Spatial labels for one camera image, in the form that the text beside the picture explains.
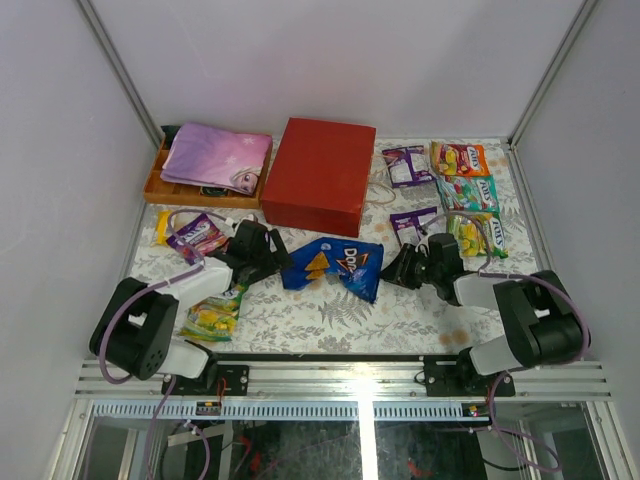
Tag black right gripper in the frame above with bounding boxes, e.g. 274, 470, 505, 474
377, 244, 441, 291

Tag blue Doritos chips bag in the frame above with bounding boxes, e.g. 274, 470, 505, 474
281, 237, 384, 304

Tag green yellow candy bag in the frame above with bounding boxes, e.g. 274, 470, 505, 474
446, 212, 508, 258

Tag purple Fox's berries candy bag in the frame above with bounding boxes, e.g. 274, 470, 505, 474
166, 214, 228, 265

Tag green blue snack packet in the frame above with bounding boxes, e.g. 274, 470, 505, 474
179, 284, 248, 343

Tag red brown paper bag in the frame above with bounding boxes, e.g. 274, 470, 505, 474
261, 117, 376, 237

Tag teal Fox's mint candy bag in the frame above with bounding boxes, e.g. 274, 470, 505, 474
436, 175, 500, 213

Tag orange Fox's fruits candy bag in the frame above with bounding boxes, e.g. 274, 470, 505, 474
430, 142, 490, 177

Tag yellow snack packet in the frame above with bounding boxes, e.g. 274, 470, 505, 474
152, 210, 172, 246

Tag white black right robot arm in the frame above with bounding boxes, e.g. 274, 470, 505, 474
380, 233, 591, 397

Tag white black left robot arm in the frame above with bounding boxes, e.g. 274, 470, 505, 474
89, 219, 293, 395

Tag pink purple folded cloth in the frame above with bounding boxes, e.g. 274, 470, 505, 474
160, 123, 272, 196

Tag wooden tray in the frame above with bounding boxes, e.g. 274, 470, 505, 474
143, 129, 274, 209

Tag aluminium front rail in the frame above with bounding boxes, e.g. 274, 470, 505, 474
74, 360, 613, 402

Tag right aluminium frame post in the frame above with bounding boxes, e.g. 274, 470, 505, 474
507, 0, 601, 149

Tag aluminium frame post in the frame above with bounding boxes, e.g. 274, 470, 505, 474
73, 0, 162, 147
507, 0, 601, 149

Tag left aluminium frame post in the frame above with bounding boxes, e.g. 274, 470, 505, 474
73, 0, 162, 147

